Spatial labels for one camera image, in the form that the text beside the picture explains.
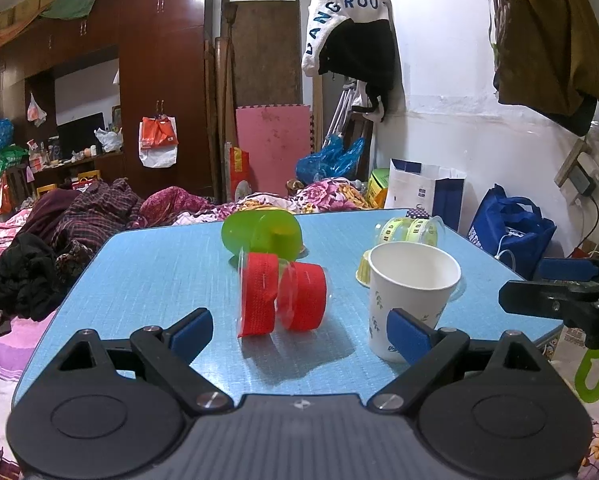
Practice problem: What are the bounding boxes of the white and blue paper bag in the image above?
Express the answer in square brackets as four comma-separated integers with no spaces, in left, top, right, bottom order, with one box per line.
[385,158,467,232]

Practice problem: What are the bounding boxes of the black clothes pile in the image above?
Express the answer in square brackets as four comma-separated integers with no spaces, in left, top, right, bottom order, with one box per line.
[0,232,70,322]

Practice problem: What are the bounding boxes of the clear cup with yellow-green label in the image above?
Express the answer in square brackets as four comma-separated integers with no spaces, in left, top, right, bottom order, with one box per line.
[407,215,446,247]
[377,217,416,247]

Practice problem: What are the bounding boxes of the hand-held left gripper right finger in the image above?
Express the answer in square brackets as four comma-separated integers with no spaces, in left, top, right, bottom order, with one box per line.
[367,308,546,414]

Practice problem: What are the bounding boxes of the olive hanging clothes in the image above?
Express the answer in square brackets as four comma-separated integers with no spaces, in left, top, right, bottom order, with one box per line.
[484,0,599,136]

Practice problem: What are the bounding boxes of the white paper cup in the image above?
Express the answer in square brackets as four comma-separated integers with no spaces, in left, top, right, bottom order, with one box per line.
[368,242,463,364]

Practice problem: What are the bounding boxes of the orange and white plastic bag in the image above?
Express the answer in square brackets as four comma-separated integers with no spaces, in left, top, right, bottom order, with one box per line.
[138,116,178,169]

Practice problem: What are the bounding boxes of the green box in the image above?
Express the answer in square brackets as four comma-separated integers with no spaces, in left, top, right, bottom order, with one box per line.
[367,168,391,208]

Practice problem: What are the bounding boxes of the green plastic cup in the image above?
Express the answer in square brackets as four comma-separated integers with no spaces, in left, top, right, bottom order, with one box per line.
[221,210,303,262]

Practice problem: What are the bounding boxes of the dark wooden wardrobe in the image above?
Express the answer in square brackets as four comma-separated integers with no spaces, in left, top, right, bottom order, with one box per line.
[0,0,216,201]

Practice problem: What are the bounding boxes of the black garment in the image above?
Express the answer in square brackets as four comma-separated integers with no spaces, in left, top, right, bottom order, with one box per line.
[317,19,405,123]

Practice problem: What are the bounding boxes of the metal crutch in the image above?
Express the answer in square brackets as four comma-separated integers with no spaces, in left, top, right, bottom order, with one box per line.
[324,80,360,143]

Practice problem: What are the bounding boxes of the green shopping bag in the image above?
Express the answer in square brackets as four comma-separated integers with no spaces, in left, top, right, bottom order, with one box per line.
[0,145,29,177]

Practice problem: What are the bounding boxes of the black monitor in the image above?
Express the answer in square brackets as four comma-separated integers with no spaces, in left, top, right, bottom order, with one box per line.
[56,112,106,156]

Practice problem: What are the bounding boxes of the green and white bag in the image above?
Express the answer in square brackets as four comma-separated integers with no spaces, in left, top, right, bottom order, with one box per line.
[552,327,599,411]

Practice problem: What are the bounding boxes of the plaid garment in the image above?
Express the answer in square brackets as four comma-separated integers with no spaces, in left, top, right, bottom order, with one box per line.
[49,177,145,261]

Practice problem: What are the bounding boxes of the pink foam mat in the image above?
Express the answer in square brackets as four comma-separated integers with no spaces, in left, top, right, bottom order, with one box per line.
[235,104,313,196]

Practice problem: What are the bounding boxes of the small yellow cup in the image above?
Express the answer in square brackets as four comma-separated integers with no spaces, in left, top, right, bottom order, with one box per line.
[355,250,373,287]

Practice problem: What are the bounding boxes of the pink and white hanging bag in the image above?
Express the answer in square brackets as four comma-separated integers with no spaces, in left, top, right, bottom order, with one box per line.
[26,92,48,127]

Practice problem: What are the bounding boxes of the white hooded jacket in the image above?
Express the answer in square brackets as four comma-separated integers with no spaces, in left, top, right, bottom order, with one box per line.
[301,0,393,78]

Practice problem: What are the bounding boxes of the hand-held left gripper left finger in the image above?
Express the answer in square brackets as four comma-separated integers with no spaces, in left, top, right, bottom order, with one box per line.
[59,307,233,414]

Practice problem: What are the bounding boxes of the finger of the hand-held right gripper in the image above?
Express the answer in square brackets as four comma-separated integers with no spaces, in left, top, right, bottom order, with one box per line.
[538,257,599,283]
[498,279,599,323]

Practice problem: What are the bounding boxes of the red and yellow gift bag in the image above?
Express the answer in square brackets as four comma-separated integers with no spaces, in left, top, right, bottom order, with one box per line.
[226,146,251,203]

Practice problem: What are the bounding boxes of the black power adapter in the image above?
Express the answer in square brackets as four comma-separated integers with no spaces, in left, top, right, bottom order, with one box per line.
[569,165,597,197]

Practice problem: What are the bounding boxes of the wooden board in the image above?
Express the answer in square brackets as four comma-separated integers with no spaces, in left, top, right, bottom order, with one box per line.
[220,0,304,196]

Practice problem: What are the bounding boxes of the blue tote bag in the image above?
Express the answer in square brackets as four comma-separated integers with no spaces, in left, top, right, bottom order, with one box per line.
[468,184,557,281]

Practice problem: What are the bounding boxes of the clear cup with red sleeve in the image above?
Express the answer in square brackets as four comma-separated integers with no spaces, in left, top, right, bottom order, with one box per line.
[236,251,281,339]
[277,261,329,332]

